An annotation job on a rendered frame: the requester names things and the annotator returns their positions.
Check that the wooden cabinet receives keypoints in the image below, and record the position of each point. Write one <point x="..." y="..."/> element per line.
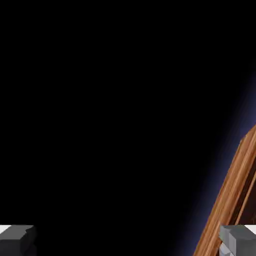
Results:
<point x="226" y="200"/>

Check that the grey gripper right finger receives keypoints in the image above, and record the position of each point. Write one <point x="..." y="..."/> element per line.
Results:
<point x="239" y="241"/>

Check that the dark wooden drawer front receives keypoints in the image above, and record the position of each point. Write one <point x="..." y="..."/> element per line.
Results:
<point x="249" y="204"/>

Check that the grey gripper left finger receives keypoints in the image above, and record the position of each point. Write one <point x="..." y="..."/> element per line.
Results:
<point x="14" y="241"/>

